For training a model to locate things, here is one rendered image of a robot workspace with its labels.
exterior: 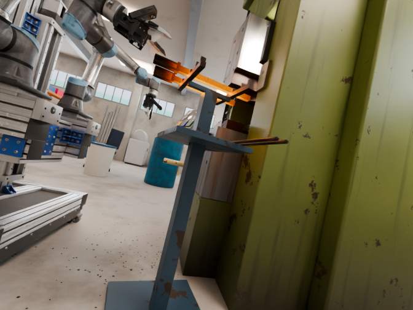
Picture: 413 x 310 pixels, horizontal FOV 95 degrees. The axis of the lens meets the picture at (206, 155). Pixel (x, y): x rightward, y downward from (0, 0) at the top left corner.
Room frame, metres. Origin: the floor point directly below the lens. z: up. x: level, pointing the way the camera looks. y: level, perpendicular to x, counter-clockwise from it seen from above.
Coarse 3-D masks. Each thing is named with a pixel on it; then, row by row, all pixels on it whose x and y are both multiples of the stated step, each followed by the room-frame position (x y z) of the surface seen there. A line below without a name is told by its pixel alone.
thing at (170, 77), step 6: (156, 66) 0.83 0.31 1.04; (156, 72) 0.84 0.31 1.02; (162, 72) 0.85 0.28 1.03; (168, 72) 0.86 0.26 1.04; (162, 78) 0.85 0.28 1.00; (168, 78) 0.86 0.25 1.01; (174, 78) 0.86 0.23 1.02; (180, 78) 0.88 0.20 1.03; (198, 90) 0.92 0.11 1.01; (234, 102) 1.00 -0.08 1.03
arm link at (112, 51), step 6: (96, 18) 0.75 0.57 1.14; (102, 18) 0.78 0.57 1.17; (102, 24) 0.76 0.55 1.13; (102, 30) 0.72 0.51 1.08; (102, 36) 0.72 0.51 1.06; (108, 36) 0.77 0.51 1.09; (96, 42) 0.72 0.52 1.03; (102, 42) 0.74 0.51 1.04; (108, 42) 0.76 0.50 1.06; (96, 48) 0.75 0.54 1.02; (102, 48) 0.76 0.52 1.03; (108, 48) 0.77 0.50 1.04; (114, 48) 0.80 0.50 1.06; (102, 54) 0.80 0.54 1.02; (108, 54) 0.80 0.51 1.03; (114, 54) 0.82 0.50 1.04
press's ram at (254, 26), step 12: (252, 24) 1.26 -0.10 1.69; (264, 24) 1.28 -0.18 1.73; (240, 36) 1.35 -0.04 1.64; (252, 36) 1.27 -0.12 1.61; (264, 36) 1.29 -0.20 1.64; (240, 48) 1.28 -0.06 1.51; (252, 48) 1.27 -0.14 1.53; (240, 60) 1.26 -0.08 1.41; (252, 60) 1.28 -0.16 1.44; (228, 72) 1.45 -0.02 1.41; (240, 72) 1.32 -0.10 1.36; (252, 72) 1.28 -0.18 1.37
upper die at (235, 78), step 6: (234, 72) 1.30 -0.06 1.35; (228, 78) 1.41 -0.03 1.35; (234, 78) 1.31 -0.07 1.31; (240, 78) 1.32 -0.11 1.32; (246, 78) 1.33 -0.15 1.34; (252, 78) 1.34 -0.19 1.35; (228, 84) 1.37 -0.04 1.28; (234, 84) 1.32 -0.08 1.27; (240, 84) 1.32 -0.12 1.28; (246, 84) 1.33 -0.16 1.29; (252, 90) 1.35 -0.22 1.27
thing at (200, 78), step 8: (160, 56) 0.72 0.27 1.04; (160, 64) 0.73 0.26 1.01; (168, 64) 0.75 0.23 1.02; (176, 64) 0.75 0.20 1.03; (176, 72) 0.77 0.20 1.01; (184, 72) 0.76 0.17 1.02; (200, 80) 0.80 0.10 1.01; (208, 80) 0.81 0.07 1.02; (216, 88) 0.84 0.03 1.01; (224, 88) 0.84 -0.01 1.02; (240, 96) 0.87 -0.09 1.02; (248, 96) 0.89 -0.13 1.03
